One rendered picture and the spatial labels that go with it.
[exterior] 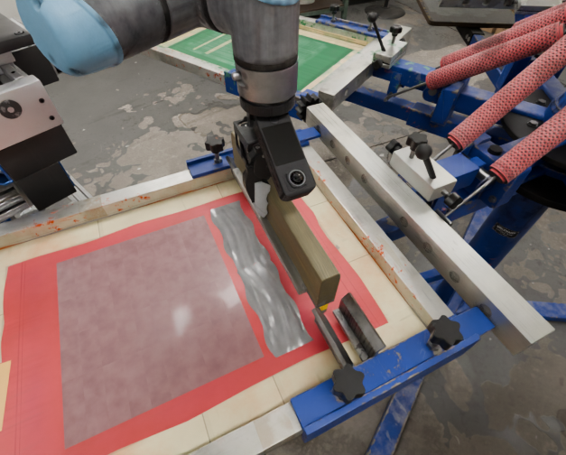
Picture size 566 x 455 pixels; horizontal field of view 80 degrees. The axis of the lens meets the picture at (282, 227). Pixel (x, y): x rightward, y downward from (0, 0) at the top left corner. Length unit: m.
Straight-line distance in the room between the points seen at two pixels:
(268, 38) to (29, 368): 0.60
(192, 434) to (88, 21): 0.51
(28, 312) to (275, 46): 0.61
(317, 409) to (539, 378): 1.48
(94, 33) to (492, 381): 1.75
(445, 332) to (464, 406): 1.18
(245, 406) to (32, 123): 0.64
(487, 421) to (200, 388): 1.34
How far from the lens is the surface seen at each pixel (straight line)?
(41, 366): 0.70
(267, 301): 0.62
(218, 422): 0.57
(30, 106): 0.80
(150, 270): 0.70
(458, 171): 0.81
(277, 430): 0.53
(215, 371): 0.59
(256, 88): 0.42
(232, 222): 0.73
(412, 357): 0.57
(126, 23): 0.39
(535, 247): 2.34
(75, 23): 0.37
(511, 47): 1.03
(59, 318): 0.72
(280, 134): 0.44
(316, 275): 0.44
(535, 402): 1.86
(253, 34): 0.39
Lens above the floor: 1.51
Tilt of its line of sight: 50 degrees down
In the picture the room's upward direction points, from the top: straight up
